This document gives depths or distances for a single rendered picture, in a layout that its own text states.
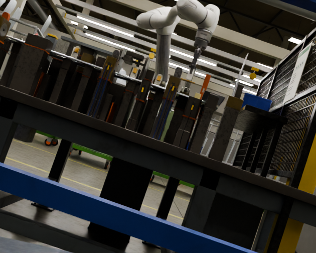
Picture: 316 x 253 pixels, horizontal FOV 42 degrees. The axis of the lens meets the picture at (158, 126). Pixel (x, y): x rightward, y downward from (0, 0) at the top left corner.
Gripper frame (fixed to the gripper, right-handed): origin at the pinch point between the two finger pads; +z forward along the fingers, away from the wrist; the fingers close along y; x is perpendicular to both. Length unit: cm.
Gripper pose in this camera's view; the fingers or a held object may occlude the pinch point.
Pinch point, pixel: (190, 74)
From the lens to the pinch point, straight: 238.2
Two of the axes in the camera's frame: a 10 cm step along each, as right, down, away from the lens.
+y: -0.5, -0.8, -10.0
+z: -3.3, 9.4, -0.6
